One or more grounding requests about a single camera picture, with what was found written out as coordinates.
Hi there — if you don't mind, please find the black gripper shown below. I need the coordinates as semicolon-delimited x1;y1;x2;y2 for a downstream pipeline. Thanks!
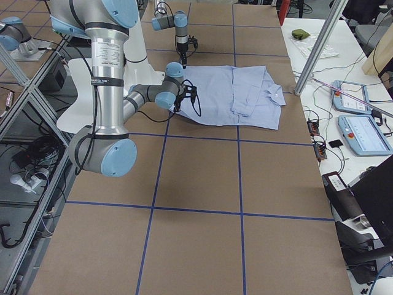
173;92;185;112
176;43;188;68

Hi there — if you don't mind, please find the light blue striped shirt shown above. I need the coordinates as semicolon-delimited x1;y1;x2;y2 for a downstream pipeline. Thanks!
179;66;286;130

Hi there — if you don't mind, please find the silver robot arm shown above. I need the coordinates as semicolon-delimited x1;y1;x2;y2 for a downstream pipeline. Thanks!
152;1;189;68
50;1;185;177

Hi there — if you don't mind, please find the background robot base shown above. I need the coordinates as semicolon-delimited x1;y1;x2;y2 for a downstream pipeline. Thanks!
1;17;52;61

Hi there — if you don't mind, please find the olive green pouch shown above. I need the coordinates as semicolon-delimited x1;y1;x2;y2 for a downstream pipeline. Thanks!
291;28;310;41

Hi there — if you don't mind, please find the clear plastic bag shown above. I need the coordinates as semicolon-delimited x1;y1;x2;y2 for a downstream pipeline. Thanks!
291;36;340;58

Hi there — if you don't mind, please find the orange connector board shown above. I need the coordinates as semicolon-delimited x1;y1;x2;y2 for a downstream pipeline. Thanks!
307;120;320;136
313;142;327;162

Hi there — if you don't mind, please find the small black pad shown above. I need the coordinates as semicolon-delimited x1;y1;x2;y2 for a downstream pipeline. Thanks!
329;140;343;148

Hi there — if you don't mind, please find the white power strip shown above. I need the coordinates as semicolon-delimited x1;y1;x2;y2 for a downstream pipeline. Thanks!
9;172;49;194

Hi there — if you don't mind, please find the far blue teach pendant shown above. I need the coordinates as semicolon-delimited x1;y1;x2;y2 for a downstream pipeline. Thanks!
331;80;391;116

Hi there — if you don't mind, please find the blue teach pendant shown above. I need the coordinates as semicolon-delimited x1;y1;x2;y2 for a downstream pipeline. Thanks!
331;80;391;116
337;114;392;156

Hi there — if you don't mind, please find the near blue teach pendant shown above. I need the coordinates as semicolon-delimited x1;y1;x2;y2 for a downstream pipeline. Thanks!
337;114;392;156

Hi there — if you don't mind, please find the thin metal rod tool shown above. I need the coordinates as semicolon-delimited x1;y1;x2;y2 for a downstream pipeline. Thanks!
310;77;392;118

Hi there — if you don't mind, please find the black box device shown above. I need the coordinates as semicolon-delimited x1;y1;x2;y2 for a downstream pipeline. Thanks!
322;171;364;221

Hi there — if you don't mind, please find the black monitor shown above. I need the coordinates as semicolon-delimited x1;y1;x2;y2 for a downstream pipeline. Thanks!
349;157;392;245

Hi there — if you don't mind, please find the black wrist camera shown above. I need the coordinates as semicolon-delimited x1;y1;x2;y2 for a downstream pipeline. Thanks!
188;35;198;50
183;85;197;103

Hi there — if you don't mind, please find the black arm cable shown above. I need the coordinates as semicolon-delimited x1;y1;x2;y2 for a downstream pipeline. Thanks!
73;30;203;176

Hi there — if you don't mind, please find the aluminium frame post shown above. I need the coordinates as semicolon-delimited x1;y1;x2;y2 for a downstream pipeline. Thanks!
294;0;348;95

